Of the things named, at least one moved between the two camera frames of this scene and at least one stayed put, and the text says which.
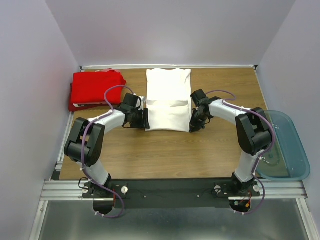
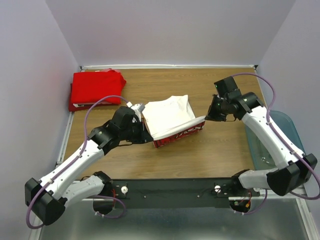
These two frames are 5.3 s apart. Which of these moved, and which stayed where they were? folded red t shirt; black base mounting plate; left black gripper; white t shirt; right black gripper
Moved: left black gripper; white t shirt; right black gripper
Stayed: black base mounting plate; folded red t shirt
